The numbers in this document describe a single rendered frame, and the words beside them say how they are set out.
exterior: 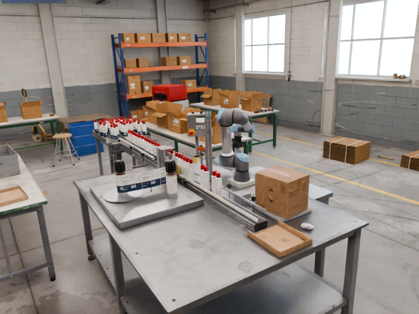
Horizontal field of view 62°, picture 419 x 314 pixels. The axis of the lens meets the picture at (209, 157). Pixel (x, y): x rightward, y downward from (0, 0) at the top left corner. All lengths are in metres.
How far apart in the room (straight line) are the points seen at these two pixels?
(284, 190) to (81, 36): 8.62
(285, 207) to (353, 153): 4.17
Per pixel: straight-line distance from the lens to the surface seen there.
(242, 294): 2.80
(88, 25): 10.41
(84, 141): 7.53
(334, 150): 6.67
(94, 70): 10.39
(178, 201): 2.68
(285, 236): 2.30
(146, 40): 10.17
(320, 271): 3.36
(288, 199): 2.41
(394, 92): 7.79
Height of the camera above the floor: 1.97
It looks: 17 degrees down
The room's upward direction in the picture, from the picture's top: 2 degrees counter-clockwise
